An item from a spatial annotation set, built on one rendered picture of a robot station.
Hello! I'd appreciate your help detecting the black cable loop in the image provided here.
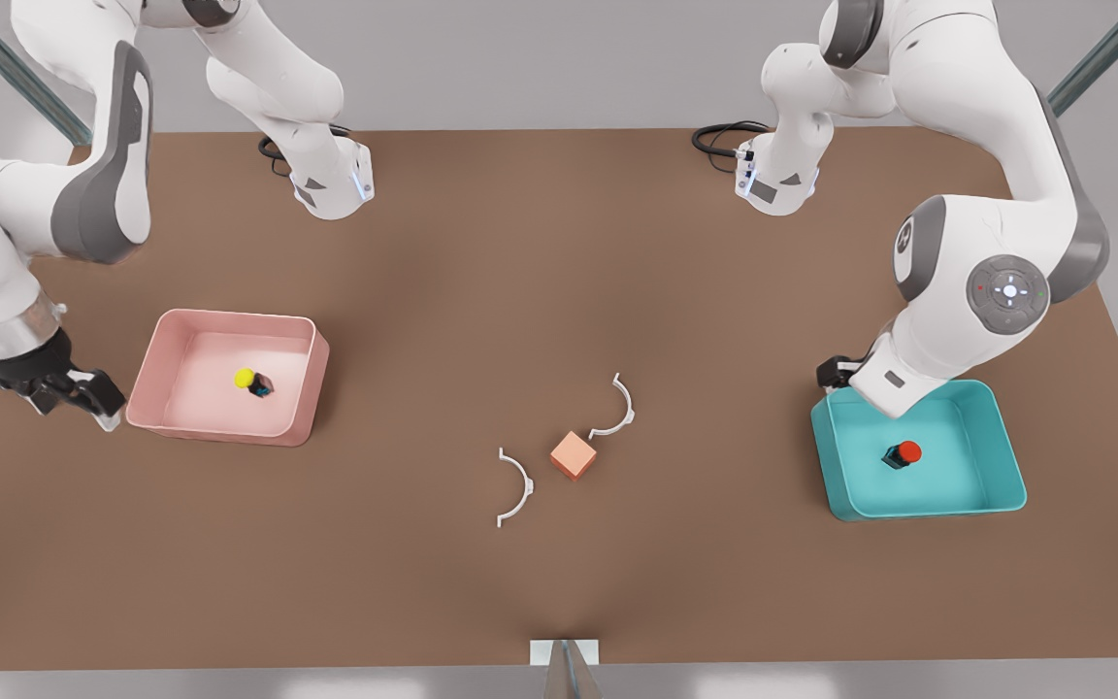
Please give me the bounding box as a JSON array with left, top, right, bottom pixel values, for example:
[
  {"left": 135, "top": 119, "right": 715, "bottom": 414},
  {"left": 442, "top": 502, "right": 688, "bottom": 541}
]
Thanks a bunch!
[
  {"left": 258, "top": 124, "right": 354, "bottom": 182},
  {"left": 692, "top": 120, "right": 775, "bottom": 177}
]

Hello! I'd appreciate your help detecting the pink storage box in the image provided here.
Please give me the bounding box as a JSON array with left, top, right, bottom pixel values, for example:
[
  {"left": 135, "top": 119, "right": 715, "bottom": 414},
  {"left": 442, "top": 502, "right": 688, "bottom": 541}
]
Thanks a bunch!
[{"left": 125, "top": 309, "right": 331, "bottom": 449}]

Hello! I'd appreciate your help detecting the blue storage box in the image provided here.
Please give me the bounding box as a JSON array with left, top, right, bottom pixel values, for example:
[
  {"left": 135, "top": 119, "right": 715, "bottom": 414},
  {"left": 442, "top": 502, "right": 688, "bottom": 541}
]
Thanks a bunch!
[{"left": 810, "top": 379, "right": 1028, "bottom": 522}]

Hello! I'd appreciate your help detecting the silver frame post with foot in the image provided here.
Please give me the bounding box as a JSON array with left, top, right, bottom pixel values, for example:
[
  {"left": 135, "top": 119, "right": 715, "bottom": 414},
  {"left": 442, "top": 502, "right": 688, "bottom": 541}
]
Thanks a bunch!
[{"left": 530, "top": 638, "right": 606, "bottom": 699}]

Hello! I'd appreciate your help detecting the orange cube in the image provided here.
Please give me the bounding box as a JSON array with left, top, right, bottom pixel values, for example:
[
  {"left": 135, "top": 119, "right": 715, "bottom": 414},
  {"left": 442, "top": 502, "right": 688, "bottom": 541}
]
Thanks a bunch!
[{"left": 549, "top": 431, "right": 599, "bottom": 483}]

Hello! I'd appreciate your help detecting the white curved clip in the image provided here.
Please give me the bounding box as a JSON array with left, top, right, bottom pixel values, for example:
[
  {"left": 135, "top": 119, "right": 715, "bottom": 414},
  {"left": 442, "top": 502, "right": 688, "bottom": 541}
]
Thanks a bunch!
[
  {"left": 496, "top": 447, "right": 535, "bottom": 529},
  {"left": 587, "top": 373, "right": 637, "bottom": 441}
]

